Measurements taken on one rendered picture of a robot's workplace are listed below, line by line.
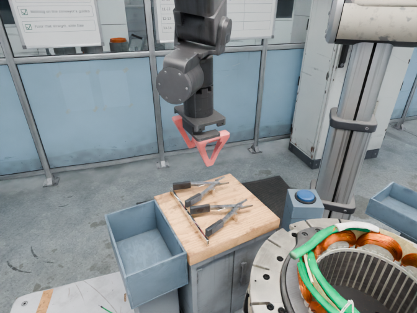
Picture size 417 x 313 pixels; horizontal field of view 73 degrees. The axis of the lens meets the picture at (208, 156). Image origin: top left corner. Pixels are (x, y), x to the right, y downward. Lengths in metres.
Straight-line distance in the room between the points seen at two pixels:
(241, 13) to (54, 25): 1.40
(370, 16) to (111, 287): 0.88
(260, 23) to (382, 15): 1.99
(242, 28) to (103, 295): 2.23
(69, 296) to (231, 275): 0.44
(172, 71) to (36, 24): 2.03
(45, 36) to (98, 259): 1.57
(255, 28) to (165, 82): 2.24
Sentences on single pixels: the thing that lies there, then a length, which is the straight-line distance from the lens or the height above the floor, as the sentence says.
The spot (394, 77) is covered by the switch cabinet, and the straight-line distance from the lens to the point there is 3.04.
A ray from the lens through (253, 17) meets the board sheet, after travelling 2.63.
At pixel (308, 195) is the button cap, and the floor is 1.04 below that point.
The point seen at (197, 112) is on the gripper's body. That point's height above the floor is 1.27.
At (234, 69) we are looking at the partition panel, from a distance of 2.67.
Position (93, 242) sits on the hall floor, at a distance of 2.15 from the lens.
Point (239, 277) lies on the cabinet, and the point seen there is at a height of 0.92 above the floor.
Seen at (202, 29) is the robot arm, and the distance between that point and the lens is 0.47.
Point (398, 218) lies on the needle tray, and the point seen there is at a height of 1.05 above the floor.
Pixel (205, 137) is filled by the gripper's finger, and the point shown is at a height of 1.23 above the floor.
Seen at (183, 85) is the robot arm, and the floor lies 1.34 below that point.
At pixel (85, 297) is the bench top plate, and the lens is 0.87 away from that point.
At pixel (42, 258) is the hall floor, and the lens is 2.18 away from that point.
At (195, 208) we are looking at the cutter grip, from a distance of 0.56.
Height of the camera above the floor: 1.45
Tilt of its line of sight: 30 degrees down
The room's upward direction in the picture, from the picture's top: straight up
